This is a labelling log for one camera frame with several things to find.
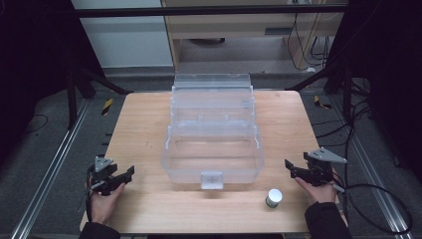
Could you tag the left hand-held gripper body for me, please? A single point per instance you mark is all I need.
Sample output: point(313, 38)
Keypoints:
point(103, 171)

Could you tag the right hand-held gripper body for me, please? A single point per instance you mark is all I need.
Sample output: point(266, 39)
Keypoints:
point(321, 167)

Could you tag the person's right hand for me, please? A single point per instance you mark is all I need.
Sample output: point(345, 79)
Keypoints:
point(318, 192)

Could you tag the person's left hand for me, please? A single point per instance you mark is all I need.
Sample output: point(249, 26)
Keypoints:
point(104, 205)

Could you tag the small white-capped green bottle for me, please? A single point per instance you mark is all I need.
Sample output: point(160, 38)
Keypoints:
point(274, 197)

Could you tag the yellow black striped tape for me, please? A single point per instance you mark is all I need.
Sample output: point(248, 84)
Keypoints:
point(321, 103)
point(106, 106)

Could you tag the clear plastic storage box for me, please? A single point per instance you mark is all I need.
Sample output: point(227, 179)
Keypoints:
point(212, 139)

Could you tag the black metal stand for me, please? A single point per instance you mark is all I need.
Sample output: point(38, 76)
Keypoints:
point(74, 93)
point(335, 83)

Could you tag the white cabinet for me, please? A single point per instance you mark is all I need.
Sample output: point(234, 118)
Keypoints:
point(126, 40)

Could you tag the light wooden desk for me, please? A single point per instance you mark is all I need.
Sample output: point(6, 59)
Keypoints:
point(232, 23)

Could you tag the aluminium floor rail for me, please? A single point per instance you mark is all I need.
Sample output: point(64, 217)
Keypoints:
point(49, 166)
point(371, 162)

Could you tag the black horizontal frame bar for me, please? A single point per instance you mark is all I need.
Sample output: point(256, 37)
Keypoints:
point(199, 11)

